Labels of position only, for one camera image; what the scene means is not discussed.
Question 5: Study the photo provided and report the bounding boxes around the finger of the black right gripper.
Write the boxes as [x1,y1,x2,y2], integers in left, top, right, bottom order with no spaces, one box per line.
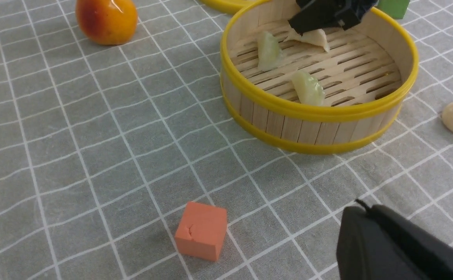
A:
[288,0,378,35]

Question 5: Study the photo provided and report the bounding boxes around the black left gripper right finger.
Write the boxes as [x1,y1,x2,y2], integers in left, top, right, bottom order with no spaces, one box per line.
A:
[369,205,453,280]

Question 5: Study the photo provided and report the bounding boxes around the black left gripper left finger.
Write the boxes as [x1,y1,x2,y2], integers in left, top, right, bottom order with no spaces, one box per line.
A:
[336,199,430,280]

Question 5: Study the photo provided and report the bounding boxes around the green dumpling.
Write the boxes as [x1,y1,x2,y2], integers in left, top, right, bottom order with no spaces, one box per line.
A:
[257,31,283,72]
[291,70,325,106]

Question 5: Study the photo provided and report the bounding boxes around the bamboo steamer tray yellow rim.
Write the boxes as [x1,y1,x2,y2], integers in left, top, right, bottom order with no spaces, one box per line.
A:
[220,0,419,154]

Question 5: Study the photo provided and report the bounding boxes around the woven bamboo steamer lid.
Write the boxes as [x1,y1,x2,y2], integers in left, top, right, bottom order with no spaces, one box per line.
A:
[200,0,253,15]

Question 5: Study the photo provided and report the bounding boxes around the green foam cube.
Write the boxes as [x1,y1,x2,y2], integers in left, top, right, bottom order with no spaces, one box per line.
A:
[376,0,410,19]

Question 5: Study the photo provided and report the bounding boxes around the orange foam cube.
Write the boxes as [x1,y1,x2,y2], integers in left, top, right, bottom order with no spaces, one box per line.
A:
[174,201,228,262]

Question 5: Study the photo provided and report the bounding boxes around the orange toy pear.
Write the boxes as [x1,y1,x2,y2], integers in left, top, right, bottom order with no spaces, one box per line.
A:
[75,0,138,46]

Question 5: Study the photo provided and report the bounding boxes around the grey checked tablecloth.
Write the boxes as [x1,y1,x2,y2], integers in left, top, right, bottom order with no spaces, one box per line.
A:
[0,0,453,280]

